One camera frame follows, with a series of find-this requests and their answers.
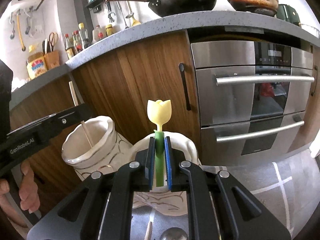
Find yellow tulip green-handled utensil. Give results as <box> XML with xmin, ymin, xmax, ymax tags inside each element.
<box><xmin>147</xmin><ymin>99</ymin><xmax>172</xmax><ymax>187</ymax></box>

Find wooden chopstick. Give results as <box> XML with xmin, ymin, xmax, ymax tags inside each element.
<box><xmin>68</xmin><ymin>81</ymin><xmax>93</xmax><ymax>148</ymax></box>

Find person's left hand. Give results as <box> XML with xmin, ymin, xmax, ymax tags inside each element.
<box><xmin>1</xmin><ymin>160</ymin><xmax>40</xmax><ymax>217</ymax></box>

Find white ceramic double utensil holder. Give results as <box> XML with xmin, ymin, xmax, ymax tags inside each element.
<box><xmin>61</xmin><ymin>116</ymin><xmax>187</xmax><ymax>216</ymax></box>

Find wooden cabinet door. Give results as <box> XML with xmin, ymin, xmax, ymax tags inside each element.
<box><xmin>72</xmin><ymin>31</ymin><xmax>200</xmax><ymax>146</ymax></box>

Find wooden knife block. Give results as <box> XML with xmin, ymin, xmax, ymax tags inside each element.
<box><xmin>44</xmin><ymin>50</ymin><xmax>60</xmax><ymax>70</ymax></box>

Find stainless steel built-in oven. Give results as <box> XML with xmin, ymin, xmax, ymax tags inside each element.
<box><xmin>191</xmin><ymin>41</ymin><xmax>315</xmax><ymax>166</ymax></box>

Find dark sauce bottle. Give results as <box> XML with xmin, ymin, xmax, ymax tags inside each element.
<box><xmin>64</xmin><ymin>34</ymin><xmax>75</xmax><ymax>59</ymax></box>

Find grey checked table cloth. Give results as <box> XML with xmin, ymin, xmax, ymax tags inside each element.
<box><xmin>130</xmin><ymin>152</ymin><xmax>320</xmax><ymax>240</ymax></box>

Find yellow-cap oil bottle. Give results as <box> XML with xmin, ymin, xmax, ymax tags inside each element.
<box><xmin>78</xmin><ymin>23</ymin><xmax>90</xmax><ymax>49</ymax></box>

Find grey speckled countertop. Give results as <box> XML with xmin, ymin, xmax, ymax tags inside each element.
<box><xmin>9</xmin><ymin>11</ymin><xmax>319</xmax><ymax>111</ymax></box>

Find copper frying pan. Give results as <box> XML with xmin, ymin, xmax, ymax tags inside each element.
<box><xmin>227</xmin><ymin>0</ymin><xmax>279</xmax><ymax>17</ymax></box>

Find green air fryer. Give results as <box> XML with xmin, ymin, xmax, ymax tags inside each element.
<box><xmin>276</xmin><ymin>4</ymin><xmax>300</xmax><ymax>26</ymax></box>

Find black cabinet handle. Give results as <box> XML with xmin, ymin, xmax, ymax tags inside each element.
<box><xmin>178</xmin><ymin>63</ymin><xmax>191</xmax><ymax>111</ymax></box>

